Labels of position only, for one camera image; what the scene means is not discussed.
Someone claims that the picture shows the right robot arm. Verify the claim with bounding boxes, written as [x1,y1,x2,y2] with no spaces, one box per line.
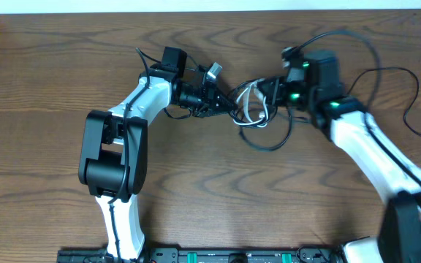
[257,47,421,262]

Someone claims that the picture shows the thick black usb cable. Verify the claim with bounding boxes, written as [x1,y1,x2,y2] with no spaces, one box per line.
[227,78,310,153]

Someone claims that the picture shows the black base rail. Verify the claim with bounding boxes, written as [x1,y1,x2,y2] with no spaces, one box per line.
[55,246,346,263]

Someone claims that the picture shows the black and white cable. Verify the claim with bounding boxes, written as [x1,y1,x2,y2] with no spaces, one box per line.
[232,78,270,129]

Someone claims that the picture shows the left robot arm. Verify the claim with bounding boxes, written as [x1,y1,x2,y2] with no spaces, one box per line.
[78,47,236,262]

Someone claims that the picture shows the right camera cable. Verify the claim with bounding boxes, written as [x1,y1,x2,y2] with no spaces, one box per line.
[294,28,421,220]

